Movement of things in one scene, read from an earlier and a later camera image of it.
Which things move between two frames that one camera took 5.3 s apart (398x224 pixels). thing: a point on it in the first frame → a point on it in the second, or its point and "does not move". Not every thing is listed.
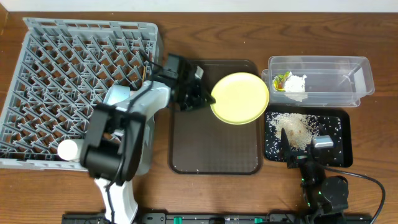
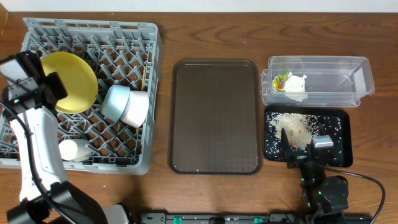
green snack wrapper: [278, 81] does not move
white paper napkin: [295, 87] does not move
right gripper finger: [321, 130] does not move
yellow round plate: [240, 98] → [81, 78]
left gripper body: [193, 92] → [55, 88]
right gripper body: [300, 158] does not move
